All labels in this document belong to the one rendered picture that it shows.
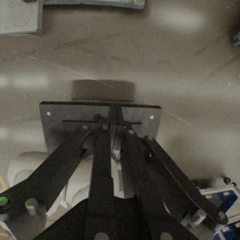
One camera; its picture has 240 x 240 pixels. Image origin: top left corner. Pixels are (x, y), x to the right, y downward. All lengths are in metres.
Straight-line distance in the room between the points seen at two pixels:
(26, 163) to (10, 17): 0.42
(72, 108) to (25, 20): 0.34
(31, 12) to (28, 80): 0.59
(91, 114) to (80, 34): 0.46
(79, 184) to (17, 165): 0.21
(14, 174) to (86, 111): 0.34
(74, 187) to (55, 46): 0.70
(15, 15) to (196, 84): 0.94
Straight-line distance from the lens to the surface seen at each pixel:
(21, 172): 0.51
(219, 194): 1.60
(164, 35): 0.89
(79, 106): 0.57
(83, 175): 0.48
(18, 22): 0.45
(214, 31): 1.06
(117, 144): 0.15
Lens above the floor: 0.82
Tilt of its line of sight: 65 degrees down
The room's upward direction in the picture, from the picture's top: 170 degrees clockwise
